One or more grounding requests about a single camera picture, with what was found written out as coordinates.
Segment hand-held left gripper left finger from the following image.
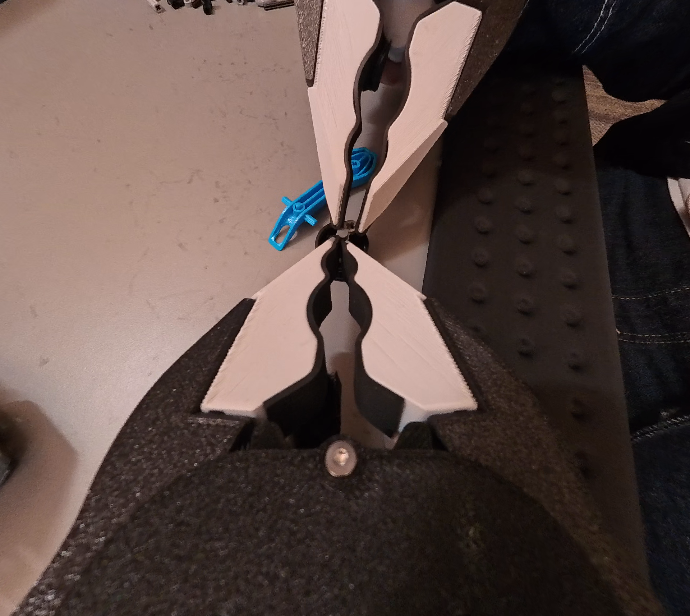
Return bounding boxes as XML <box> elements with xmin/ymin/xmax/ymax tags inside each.
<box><xmin>202</xmin><ymin>241</ymin><xmax>341</xmax><ymax>418</ymax></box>

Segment person's blue jeans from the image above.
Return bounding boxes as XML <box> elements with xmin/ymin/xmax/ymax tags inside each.
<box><xmin>593</xmin><ymin>88</ymin><xmax>690</xmax><ymax>616</ymax></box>

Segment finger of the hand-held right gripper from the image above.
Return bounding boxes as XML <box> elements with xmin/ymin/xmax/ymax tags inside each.
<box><xmin>307</xmin><ymin>0</ymin><xmax>385</xmax><ymax>231</ymax></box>
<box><xmin>354</xmin><ymin>2</ymin><xmax>484</xmax><ymax>236</ymax></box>

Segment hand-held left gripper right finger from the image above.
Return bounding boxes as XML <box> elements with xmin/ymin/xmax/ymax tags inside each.
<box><xmin>348</xmin><ymin>242</ymin><xmax>478</xmax><ymax>416</ymax></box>

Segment person's right forearm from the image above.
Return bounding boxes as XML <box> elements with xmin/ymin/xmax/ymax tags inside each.
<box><xmin>518</xmin><ymin>0</ymin><xmax>690</xmax><ymax>105</ymax></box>

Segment black dimpled mat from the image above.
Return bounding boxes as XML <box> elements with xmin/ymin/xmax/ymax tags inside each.
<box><xmin>421</xmin><ymin>66</ymin><xmax>658</xmax><ymax>584</ymax></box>

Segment light blue brick separator tool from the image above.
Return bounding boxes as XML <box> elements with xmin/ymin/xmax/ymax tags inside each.
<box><xmin>268</xmin><ymin>145</ymin><xmax>386</xmax><ymax>251</ymax></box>

